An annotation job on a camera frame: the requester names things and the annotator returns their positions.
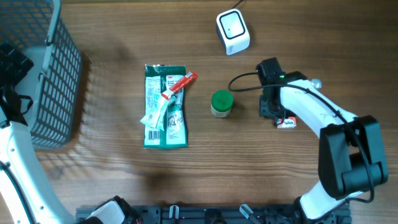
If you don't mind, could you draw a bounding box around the green lid round jar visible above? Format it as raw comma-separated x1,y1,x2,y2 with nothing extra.
211,90,234,118

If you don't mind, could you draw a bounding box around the yellow oil bottle silver cap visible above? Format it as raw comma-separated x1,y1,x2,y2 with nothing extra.
311,78,322,90

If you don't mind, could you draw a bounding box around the red stick sachet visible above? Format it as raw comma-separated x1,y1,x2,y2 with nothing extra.
161,71,198,100

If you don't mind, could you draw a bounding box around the green white gloves packet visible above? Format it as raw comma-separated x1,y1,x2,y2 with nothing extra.
143,65,188,149

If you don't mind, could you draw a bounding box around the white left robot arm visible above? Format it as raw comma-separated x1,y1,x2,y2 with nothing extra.
1,41,82,223

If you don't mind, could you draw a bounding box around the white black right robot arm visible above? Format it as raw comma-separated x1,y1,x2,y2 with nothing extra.
256,58,388,223

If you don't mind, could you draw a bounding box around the white barcode scanner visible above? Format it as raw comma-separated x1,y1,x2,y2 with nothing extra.
216,9,251,55

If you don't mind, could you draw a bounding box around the grey plastic mesh basket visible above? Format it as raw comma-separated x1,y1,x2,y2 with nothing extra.
1,0,82,149

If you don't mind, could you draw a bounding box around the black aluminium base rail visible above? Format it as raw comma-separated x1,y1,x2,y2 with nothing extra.
75,203,352,224

